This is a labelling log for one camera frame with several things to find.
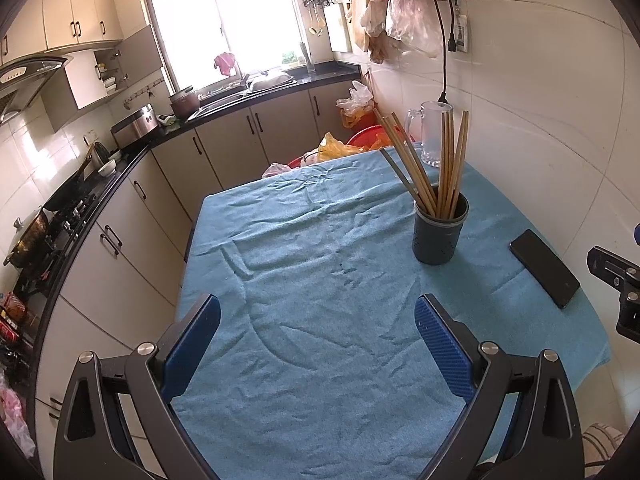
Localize white dishes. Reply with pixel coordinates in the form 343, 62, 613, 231
97, 62, 121, 93

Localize beige kitchen cabinets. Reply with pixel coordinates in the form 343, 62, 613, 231
0, 0, 166, 133
35, 82, 371, 461

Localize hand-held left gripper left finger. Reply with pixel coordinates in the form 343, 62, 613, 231
51, 293, 222, 480

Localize group of condiment jars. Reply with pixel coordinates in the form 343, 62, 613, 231
0, 290, 36, 361

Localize steel wok with lid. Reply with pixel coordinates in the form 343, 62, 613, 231
4, 210, 52, 268

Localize black kitchen countertop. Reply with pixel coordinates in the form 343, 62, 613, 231
10, 62, 362, 341

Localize grey range hood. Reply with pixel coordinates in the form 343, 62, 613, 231
0, 55, 68, 126

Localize dark grey chopstick holder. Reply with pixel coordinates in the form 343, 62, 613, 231
412, 185, 470, 266

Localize clear hanging plastic bags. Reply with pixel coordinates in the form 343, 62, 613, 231
385, 0, 443, 58

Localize steel pot lid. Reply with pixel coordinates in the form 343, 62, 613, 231
247, 70, 293, 92

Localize blue tablecloth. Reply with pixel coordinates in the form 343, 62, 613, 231
172, 144, 612, 480

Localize beige upper kitchen cabinets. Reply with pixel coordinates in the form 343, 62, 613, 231
0, 0, 166, 133

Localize black gas stove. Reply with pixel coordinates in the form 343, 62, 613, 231
12, 192, 98, 306

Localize bunch of wooden chopsticks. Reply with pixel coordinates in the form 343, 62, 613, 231
372, 107, 471, 221

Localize steel kitchen sink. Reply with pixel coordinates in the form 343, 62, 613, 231
187, 77, 296, 118

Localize white plastic bag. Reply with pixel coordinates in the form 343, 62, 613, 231
336, 80, 375, 117

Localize striped slipper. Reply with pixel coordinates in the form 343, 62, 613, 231
581, 422, 627, 467

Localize glass mug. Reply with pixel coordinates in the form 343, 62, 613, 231
404, 101, 454, 168

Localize black smartphone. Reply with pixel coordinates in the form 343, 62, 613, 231
509, 229, 582, 309

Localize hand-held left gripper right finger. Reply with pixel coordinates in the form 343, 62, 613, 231
415, 293, 586, 480

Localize steel countertop appliance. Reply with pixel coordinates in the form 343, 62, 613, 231
110, 104, 167, 150

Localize pink plastic bag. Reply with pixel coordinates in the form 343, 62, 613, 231
0, 375, 37, 456

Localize beige lower kitchen cabinets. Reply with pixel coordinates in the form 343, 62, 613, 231
35, 82, 371, 461

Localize kitchen window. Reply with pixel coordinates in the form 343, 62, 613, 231
141, 0, 313, 92

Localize clear card holder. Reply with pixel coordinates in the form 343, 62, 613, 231
452, 14, 471, 53

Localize yellow plastic bag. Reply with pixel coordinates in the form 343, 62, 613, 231
317, 131, 371, 163

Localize beige hanging bags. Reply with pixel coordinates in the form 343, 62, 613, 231
347, 0, 396, 65

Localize red plastic basin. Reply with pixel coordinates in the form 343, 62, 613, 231
287, 127, 416, 168

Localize long black power cable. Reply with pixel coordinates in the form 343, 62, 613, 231
434, 0, 449, 106

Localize pinkish clear plastic bag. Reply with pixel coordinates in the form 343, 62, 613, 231
261, 152, 321, 178

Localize red trash bin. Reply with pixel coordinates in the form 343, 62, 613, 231
341, 107, 376, 130

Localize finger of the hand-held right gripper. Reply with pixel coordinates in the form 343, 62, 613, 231
586, 244, 640, 347

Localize black frying pan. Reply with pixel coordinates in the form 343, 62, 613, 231
42, 152, 97, 212

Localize brown cooking pot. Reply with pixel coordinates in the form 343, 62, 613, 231
167, 86, 202, 118

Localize short black power cable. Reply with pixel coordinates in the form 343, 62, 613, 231
446, 0, 460, 53

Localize white cutting board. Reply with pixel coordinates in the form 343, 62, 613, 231
322, 2, 351, 53

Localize pink cloth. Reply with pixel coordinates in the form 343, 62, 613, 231
213, 51, 237, 77

